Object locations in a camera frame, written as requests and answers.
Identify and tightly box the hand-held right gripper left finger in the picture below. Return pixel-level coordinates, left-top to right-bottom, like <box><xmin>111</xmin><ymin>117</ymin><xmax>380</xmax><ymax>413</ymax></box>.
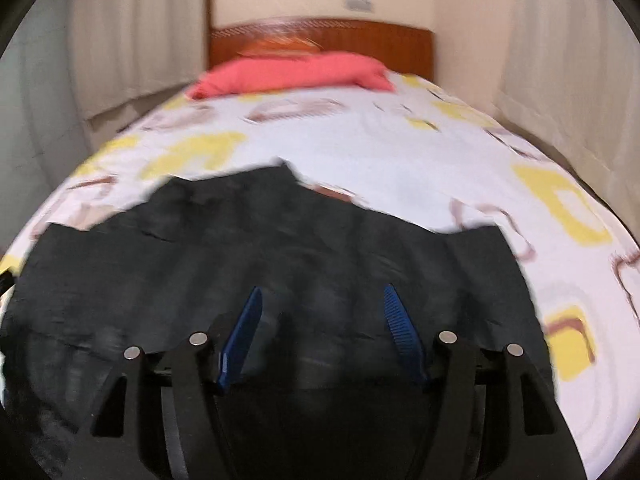
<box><xmin>64</xmin><ymin>286</ymin><xmax>264</xmax><ymax>480</ymax></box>

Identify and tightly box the black jacket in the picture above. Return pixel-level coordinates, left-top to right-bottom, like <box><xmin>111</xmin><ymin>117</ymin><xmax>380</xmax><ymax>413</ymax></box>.
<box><xmin>0</xmin><ymin>159</ymin><xmax>557</xmax><ymax>480</ymax></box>

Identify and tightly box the red pillow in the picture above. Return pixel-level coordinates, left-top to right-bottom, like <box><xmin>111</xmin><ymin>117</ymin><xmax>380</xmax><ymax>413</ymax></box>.
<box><xmin>187</xmin><ymin>51</ymin><xmax>398</xmax><ymax>101</ymax></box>

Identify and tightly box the orange patterned cushion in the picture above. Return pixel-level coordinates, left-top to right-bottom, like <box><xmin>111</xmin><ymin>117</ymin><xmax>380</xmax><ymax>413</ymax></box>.
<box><xmin>236</xmin><ymin>34</ymin><xmax>322</xmax><ymax>59</ymax></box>

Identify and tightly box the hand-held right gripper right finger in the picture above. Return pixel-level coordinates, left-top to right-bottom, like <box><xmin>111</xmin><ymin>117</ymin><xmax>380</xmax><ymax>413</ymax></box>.
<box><xmin>382</xmin><ymin>284</ymin><xmax>587</xmax><ymax>480</ymax></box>

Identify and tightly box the white curtain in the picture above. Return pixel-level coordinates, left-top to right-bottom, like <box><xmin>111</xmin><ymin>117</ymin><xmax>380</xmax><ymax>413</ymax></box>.
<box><xmin>499</xmin><ymin>0</ymin><xmax>640</xmax><ymax>173</ymax></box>
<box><xmin>69</xmin><ymin>0</ymin><xmax>217</xmax><ymax>122</ymax></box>

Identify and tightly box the pale green sliding door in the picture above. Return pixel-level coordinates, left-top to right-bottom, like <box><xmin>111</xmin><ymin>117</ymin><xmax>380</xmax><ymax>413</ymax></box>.
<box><xmin>0</xmin><ymin>0</ymin><xmax>93</xmax><ymax>206</ymax></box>

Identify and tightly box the wooden headboard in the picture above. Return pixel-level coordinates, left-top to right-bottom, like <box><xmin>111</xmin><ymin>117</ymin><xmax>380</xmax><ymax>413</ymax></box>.
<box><xmin>207</xmin><ymin>18</ymin><xmax>435</xmax><ymax>82</ymax></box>

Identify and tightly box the bed with patterned sheet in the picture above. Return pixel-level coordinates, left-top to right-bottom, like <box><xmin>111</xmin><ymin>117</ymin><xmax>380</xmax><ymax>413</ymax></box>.
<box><xmin>0</xmin><ymin>67</ymin><xmax>640</xmax><ymax>480</ymax></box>

